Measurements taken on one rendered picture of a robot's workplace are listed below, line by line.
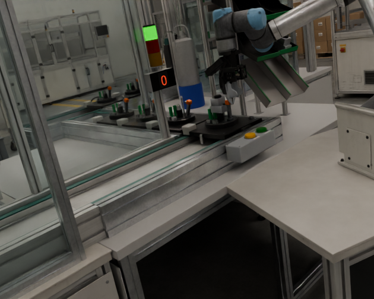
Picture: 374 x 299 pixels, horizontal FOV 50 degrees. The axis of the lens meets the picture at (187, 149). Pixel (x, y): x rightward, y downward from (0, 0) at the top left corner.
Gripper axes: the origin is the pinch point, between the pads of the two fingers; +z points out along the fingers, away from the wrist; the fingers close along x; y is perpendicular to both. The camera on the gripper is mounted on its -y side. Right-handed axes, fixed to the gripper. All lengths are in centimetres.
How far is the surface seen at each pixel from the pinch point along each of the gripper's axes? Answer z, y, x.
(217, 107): 2.3, -5.8, -2.1
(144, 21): -35.9, -21.2, -18.5
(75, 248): 17, 14, -84
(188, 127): 8.5, -14.7, -11.8
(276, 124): 13.0, 11.1, 13.3
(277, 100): 7.1, 2.4, 28.3
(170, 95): 17, -124, 73
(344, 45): 35, -152, 410
